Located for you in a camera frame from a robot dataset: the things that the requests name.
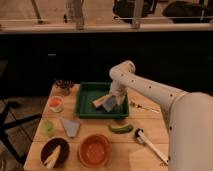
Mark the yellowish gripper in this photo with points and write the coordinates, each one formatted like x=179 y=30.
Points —
x=120 y=99

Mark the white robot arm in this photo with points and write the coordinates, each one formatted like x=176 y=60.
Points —
x=190 y=116

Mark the green plastic tray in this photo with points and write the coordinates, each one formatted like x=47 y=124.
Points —
x=90 y=91

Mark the small metal fork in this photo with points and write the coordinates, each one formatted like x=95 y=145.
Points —
x=133 y=104

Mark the tan wooden block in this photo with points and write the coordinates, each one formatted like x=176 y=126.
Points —
x=98 y=102

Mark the green cucumber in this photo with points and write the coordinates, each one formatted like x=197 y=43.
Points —
x=122 y=129

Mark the grey triangular cloth piece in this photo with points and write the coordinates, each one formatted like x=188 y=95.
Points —
x=71 y=127

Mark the orange bowl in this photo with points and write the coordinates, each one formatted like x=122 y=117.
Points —
x=94 y=151

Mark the white cup orange contents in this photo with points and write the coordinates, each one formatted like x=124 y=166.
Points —
x=55 y=104

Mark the wooden table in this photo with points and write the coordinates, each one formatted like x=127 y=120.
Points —
x=126 y=155

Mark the green cup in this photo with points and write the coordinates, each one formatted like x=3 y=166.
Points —
x=47 y=128

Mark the dark brown bowl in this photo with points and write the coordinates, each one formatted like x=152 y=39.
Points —
x=50 y=146

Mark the yellow corn piece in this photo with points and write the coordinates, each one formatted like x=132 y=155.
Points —
x=51 y=160

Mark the black office chair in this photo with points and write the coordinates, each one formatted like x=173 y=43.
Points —
x=4 y=126

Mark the white black handled brush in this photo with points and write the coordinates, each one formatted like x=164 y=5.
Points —
x=142 y=139

